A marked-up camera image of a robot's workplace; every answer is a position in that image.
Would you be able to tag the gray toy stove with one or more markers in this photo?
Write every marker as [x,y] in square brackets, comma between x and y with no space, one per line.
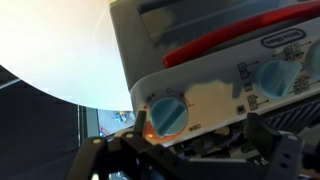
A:
[216,90]

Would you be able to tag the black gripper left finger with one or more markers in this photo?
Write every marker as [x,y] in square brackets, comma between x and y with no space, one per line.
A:
[100,156]

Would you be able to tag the gray-blue toy stove knob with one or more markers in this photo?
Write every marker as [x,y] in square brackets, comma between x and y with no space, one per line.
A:
[314,61]
[278,79]

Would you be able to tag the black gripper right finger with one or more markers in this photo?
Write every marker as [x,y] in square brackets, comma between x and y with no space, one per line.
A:
[283,153]

